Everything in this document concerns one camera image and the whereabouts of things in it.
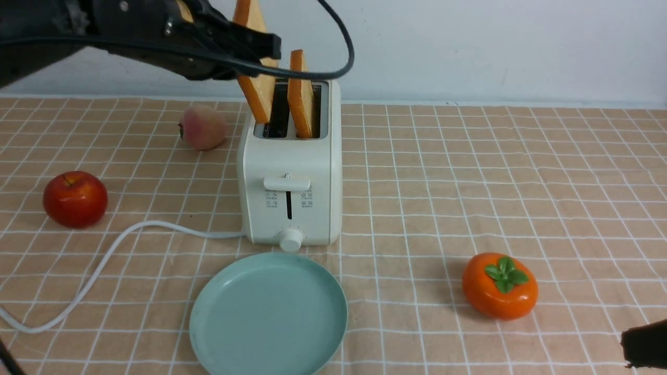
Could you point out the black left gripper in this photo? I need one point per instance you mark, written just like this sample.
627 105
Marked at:
180 24

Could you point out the toast slice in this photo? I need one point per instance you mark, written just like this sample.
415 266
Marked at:
258 91
300 95

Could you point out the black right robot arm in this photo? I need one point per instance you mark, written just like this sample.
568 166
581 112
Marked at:
645 346

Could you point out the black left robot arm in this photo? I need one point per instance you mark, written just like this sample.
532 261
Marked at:
38 34

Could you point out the white two-slot toaster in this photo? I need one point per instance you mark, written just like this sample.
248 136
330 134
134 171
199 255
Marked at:
291 188

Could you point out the pink peach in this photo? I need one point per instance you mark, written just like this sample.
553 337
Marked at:
202 127

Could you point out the red apple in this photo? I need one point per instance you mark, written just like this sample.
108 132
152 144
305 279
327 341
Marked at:
75 199

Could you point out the light blue plate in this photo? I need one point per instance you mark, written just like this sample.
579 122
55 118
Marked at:
270 313

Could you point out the checkered orange tablecloth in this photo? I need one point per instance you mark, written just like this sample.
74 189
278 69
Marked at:
576 195

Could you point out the orange persimmon with green leaves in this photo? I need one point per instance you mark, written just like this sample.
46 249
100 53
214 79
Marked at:
499 286

